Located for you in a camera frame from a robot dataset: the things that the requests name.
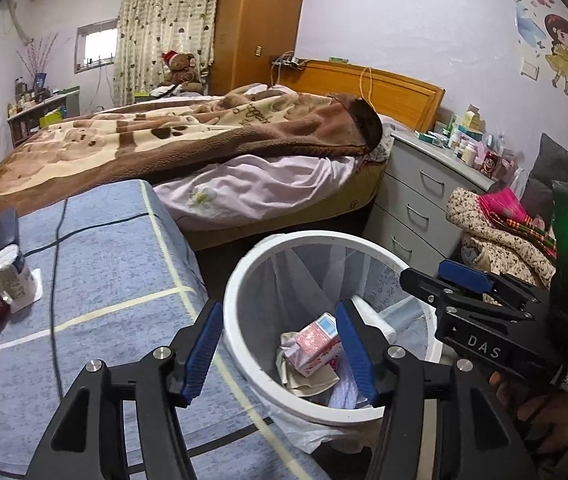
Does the floral padded jacket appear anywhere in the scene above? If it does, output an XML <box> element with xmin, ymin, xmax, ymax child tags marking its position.
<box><xmin>446</xmin><ymin>187</ymin><xmax>568</xmax><ymax>351</ymax></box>

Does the black cable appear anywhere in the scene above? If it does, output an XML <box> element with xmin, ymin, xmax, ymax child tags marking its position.
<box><xmin>19</xmin><ymin>199</ymin><xmax>152</xmax><ymax>376</ymax></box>

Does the row of cosmetic bottles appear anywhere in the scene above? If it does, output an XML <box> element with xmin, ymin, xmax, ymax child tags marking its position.
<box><xmin>8</xmin><ymin>75</ymin><xmax>50</xmax><ymax>116</ymax></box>

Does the pink striped cloth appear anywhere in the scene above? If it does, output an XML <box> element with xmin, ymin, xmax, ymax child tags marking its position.
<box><xmin>479</xmin><ymin>189</ymin><xmax>560</xmax><ymax>261</ymax></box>

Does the grey padded cushion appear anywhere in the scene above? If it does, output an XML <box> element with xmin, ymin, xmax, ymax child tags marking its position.
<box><xmin>521</xmin><ymin>132</ymin><xmax>568</xmax><ymax>221</ymax></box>

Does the cluster of medicine bottles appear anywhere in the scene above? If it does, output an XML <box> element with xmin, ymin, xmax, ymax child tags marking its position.
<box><xmin>414</xmin><ymin>105</ymin><xmax>527</xmax><ymax>186</ymax></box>

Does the wooden wardrobe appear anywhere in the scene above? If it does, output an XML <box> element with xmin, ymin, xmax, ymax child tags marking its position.
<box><xmin>211</xmin><ymin>0</ymin><xmax>310</xmax><ymax>96</ymax></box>

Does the wooden bed headboard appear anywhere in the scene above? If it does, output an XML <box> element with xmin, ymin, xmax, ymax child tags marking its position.
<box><xmin>270</xmin><ymin>58</ymin><xmax>446</xmax><ymax>133</ymax></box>

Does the heart print curtain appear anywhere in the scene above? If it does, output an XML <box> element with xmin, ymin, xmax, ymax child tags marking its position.
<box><xmin>112</xmin><ymin>0</ymin><xmax>222</xmax><ymax>108</ymax></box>

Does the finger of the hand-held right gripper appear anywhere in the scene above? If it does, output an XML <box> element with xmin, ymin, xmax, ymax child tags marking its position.
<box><xmin>436</xmin><ymin>259</ymin><xmax>545</xmax><ymax>311</ymax></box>
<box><xmin>399</xmin><ymin>267</ymin><xmax>535</xmax><ymax>321</ymax></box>

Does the lilac foam net sleeve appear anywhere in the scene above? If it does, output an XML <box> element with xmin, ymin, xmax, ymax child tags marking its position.
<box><xmin>328</xmin><ymin>355</ymin><xmax>380</xmax><ymax>410</ymax></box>

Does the pink and white carton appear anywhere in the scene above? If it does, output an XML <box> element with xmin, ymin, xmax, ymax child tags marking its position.
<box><xmin>284</xmin><ymin>311</ymin><xmax>343</xmax><ymax>377</ymax></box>

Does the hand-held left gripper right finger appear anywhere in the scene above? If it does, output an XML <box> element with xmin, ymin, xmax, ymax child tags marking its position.
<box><xmin>335</xmin><ymin>300</ymin><xmax>527</xmax><ymax>480</ymax></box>

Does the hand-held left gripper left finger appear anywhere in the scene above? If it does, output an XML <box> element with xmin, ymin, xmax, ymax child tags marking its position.
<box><xmin>24</xmin><ymin>299</ymin><xmax>225</xmax><ymax>480</ymax></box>

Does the pale pink bedsheet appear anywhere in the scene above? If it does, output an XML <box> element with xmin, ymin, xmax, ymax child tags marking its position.
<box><xmin>154</xmin><ymin>152</ymin><xmax>365</xmax><ymax>233</ymax></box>

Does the small white cup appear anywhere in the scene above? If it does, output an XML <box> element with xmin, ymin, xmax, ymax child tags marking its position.
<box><xmin>0</xmin><ymin>244</ymin><xmax>40</xmax><ymax>311</ymax></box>

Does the orange cable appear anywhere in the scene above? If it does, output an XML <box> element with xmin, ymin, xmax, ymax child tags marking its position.
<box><xmin>359</xmin><ymin>65</ymin><xmax>380</xmax><ymax>111</ymax></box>

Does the dark wooden shelf unit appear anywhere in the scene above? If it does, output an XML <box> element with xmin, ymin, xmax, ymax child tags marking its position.
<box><xmin>6</xmin><ymin>87</ymin><xmax>82</xmax><ymax>148</ymax></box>

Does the white round waste bin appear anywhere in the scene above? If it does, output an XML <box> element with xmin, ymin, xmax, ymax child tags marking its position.
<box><xmin>223</xmin><ymin>230</ymin><xmax>444</xmax><ymax>428</ymax></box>

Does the crumpled beige paper bag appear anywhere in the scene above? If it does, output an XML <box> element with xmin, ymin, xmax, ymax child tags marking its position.
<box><xmin>276</xmin><ymin>330</ymin><xmax>340</xmax><ymax>398</ymax></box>

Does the grey drawer dresser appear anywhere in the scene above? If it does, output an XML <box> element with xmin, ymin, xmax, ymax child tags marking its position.
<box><xmin>364</xmin><ymin>130</ymin><xmax>495</xmax><ymax>273</ymax></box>

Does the brown paw print blanket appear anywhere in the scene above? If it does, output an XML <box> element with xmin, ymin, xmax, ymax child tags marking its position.
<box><xmin>0</xmin><ymin>82</ymin><xmax>384</xmax><ymax>216</ymax></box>

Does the dark blue glasses case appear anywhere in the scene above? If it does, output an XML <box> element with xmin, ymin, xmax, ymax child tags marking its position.
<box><xmin>0</xmin><ymin>208</ymin><xmax>20</xmax><ymax>251</ymax></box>

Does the wrapped air conditioner pipe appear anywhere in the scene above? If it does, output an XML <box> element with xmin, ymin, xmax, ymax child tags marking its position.
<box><xmin>6</xmin><ymin>0</ymin><xmax>32</xmax><ymax>43</ymax></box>

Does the floral pillow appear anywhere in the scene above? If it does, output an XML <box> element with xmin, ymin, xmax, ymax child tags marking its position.
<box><xmin>364</xmin><ymin>112</ymin><xmax>397</xmax><ymax>161</ymax></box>

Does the brown teddy bear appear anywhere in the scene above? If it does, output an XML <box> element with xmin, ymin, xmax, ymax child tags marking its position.
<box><xmin>158</xmin><ymin>50</ymin><xmax>204</xmax><ymax>93</ymax></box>

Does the small barred window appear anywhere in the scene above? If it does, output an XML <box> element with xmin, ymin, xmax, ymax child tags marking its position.
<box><xmin>75</xmin><ymin>19</ymin><xmax>119</xmax><ymax>73</ymax></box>

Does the blue vase with branches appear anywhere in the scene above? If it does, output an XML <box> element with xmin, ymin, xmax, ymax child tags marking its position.
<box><xmin>16</xmin><ymin>32</ymin><xmax>60</xmax><ymax>93</ymax></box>

